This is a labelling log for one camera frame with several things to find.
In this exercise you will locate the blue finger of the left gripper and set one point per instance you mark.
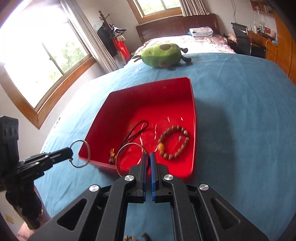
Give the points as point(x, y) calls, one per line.
point(61, 155)

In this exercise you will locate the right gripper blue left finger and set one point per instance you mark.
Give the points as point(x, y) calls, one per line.
point(137, 194)

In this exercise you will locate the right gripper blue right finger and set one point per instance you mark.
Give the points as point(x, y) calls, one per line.
point(160, 193)

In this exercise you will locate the thin gold bangle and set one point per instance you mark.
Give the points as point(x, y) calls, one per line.
point(129, 154)

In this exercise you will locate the left hand black glove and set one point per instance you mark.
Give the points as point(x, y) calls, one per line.
point(27, 204)

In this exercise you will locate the red plastic tray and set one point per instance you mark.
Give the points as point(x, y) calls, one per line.
point(159, 115)

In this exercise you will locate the large side window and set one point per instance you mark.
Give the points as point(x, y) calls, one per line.
point(42, 55)

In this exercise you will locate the side window curtain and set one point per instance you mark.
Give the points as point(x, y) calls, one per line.
point(90, 38)

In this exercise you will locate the blue bed blanket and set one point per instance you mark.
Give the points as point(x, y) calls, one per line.
point(246, 130)

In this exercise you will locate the coat rack with clothes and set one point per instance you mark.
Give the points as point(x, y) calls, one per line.
point(113, 39)

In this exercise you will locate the green avocado plush toy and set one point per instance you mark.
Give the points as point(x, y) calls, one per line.
point(162, 56)

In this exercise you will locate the floral bed sheet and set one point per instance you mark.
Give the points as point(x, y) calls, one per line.
point(214, 44)

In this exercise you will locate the rear window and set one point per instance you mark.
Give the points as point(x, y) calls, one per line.
point(151, 10)

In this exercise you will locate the dark wooden headboard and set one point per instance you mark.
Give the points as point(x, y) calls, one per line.
point(176, 26)

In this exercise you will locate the black office chair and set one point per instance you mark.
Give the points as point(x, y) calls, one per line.
point(242, 38)

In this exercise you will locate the wooden desk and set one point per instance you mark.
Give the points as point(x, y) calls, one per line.
point(264, 47)

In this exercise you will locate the beige curtain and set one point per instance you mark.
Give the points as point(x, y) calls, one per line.
point(193, 8)

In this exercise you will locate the wall bookshelf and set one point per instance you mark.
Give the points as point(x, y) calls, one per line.
point(262, 7)

